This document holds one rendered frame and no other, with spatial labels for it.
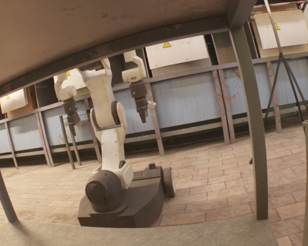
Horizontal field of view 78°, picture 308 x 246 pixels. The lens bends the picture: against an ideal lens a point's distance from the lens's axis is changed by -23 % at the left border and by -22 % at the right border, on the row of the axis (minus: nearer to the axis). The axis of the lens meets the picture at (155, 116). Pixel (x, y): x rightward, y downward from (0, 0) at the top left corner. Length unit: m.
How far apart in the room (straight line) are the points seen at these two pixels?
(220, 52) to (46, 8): 2.87
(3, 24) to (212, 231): 0.76
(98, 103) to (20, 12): 1.04
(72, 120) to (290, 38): 2.22
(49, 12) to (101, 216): 0.93
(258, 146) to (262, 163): 0.05
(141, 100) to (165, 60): 1.20
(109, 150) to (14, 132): 2.75
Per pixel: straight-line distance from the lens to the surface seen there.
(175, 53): 2.43
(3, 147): 4.27
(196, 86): 2.58
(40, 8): 0.41
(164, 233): 0.79
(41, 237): 0.98
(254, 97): 0.64
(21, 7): 0.39
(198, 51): 2.41
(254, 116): 0.65
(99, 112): 1.37
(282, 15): 2.67
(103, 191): 1.06
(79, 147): 3.11
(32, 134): 3.61
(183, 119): 2.61
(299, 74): 2.81
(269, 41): 2.53
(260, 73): 2.65
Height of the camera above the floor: 0.66
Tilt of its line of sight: 5 degrees down
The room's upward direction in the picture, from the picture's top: 12 degrees counter-clockwise
